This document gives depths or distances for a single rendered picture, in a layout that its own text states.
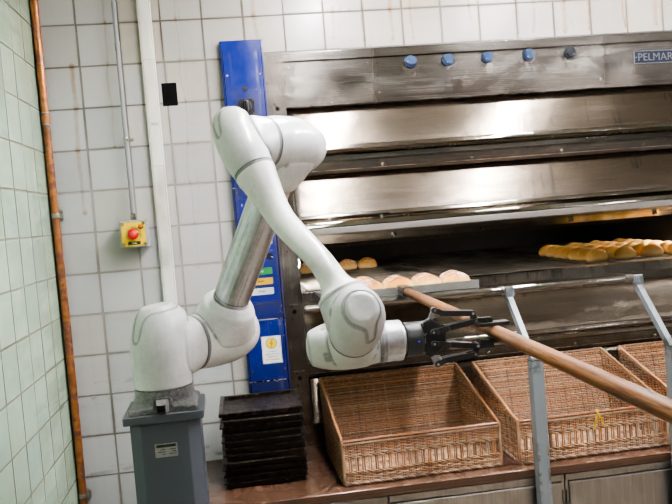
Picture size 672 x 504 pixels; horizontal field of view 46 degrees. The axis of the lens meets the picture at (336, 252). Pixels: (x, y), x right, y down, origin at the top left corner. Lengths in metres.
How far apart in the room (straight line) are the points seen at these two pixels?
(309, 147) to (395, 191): 1.16
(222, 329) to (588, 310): 1.69
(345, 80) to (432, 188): 0.54
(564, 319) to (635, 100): 0.93
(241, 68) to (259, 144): 1.22
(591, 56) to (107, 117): 1.91
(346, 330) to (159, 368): 0.74
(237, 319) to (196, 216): 0.93
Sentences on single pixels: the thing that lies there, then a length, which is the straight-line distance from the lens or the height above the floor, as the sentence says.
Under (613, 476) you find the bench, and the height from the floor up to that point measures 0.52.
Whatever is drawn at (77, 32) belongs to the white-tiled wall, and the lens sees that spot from 3.18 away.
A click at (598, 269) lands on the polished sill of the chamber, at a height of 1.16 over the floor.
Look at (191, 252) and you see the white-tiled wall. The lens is 3.06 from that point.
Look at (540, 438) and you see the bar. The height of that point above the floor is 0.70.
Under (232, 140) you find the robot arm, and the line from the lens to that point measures 1.88.
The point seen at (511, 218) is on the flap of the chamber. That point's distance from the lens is 3.09.
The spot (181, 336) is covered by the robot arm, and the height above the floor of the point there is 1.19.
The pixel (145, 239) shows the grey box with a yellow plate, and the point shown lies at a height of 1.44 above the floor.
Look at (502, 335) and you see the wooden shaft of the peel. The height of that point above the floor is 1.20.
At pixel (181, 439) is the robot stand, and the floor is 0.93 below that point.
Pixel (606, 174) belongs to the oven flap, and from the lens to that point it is 3.41.
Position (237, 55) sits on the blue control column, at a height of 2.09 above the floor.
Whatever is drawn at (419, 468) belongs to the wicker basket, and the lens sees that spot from 2.82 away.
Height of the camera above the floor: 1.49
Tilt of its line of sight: 3 degrees down
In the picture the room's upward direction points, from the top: 5 degrees counter-clockwise
